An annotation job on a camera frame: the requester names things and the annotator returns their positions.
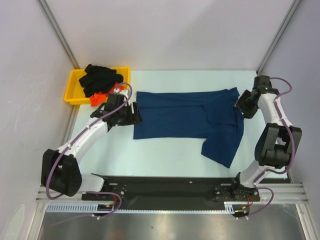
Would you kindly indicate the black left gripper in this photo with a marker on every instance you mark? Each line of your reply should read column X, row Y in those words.
column 134, row 118

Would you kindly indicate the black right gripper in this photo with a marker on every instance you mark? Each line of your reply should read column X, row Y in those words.
column 244, row 103

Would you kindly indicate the blue t shirt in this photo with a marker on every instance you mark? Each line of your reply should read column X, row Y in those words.
column 211, row 116

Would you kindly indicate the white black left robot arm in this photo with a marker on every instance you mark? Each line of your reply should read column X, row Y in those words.
column 61, row 174

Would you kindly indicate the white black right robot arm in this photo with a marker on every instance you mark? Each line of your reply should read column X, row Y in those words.
column 276, row 148

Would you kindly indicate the orange t shirt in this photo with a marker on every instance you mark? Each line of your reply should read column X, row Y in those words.
column 101, row 97

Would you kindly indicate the black t shirt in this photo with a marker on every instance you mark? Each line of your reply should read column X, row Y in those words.
column 99, row 79

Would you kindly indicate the yellow plastic bin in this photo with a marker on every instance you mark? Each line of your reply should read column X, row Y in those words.
column 74, row 93

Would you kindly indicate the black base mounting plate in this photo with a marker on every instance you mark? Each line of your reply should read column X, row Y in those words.
column 139, row 193

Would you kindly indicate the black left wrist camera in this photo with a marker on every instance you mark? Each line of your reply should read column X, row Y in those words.
column 114, row 100

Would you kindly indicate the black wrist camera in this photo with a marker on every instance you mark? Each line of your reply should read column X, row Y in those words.
column 114, row 100
column 261, row 81

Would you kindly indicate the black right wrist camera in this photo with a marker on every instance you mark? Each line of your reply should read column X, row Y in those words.
column 261, row 81

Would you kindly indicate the light blue cable duct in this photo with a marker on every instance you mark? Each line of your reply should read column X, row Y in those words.
column 96, row 208

